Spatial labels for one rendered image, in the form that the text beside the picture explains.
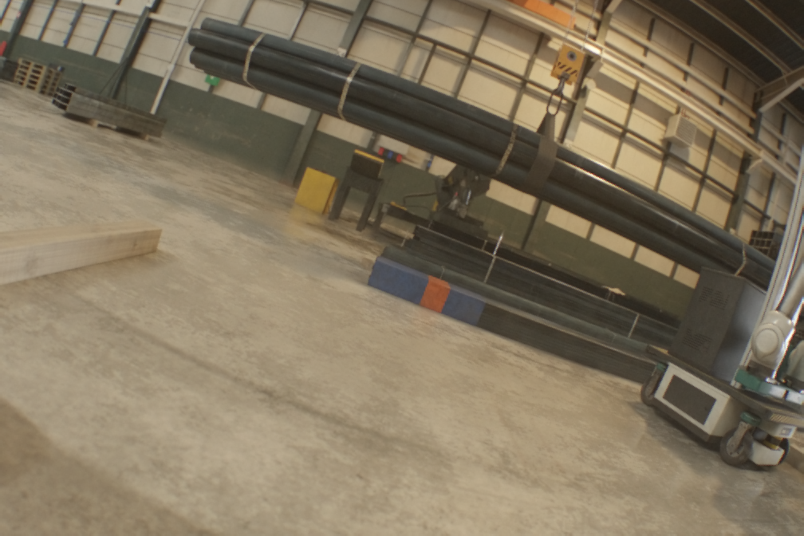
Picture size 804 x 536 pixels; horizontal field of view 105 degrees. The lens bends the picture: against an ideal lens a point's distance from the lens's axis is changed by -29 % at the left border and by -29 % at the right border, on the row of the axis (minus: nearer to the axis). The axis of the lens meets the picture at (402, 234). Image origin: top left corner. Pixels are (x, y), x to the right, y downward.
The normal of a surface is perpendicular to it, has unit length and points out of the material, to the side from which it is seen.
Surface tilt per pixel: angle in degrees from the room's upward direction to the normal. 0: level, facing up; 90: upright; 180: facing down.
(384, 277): 90
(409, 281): 90
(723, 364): 90
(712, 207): 90
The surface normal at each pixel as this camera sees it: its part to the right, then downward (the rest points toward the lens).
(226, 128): 0.01, 0.07
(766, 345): -0.82, -0.19
